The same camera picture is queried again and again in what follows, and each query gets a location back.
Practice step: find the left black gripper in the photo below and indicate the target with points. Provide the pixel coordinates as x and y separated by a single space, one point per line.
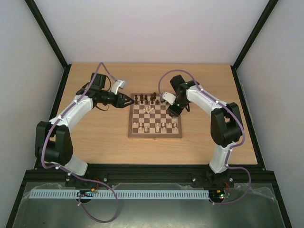
120 104

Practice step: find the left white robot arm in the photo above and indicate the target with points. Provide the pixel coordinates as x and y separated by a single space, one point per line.
53 145

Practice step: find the left black frame post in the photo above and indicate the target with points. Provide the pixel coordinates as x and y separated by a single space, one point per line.
31 4

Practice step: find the grey slotted cable duct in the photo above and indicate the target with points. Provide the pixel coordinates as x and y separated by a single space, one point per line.
122 194

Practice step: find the metal front tray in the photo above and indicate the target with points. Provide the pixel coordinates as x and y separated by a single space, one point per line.
255 208

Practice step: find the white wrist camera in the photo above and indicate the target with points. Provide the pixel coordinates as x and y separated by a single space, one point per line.
119 84
168 97

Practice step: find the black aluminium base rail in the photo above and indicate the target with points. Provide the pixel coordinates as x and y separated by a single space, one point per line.
198 176

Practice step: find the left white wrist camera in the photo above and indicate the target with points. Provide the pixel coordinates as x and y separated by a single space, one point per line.
119 84

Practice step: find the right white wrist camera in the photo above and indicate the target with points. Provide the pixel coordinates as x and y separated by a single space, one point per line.
168 97

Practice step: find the right black frame post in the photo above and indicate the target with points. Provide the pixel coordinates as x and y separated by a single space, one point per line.
255 32

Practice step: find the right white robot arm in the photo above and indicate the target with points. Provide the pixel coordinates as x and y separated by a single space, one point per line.
226 126

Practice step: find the left white pieces pile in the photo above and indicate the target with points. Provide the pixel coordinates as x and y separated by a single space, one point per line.
147 109

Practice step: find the black frame post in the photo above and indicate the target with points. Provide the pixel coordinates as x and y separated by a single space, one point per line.
31 4
255 32

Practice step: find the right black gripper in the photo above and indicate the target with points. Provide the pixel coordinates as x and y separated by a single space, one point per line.
174 110

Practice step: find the wooden chess board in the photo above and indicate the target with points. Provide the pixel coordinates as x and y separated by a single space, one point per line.
155 118

